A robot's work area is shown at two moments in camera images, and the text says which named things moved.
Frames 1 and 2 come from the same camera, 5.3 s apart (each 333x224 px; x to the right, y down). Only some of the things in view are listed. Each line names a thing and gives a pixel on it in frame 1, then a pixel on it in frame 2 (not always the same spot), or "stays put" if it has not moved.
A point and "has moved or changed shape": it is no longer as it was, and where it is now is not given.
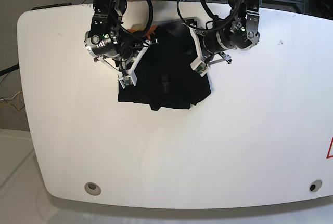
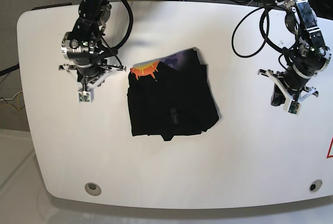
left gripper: [211, 41] → [294, 80]
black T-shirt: [165, 79] has moved or changed shape
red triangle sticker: [328, 155] stays put
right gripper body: [127, 52] → [89, 71]
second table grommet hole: [92, 189] stays put
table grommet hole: [315, 185] stays put
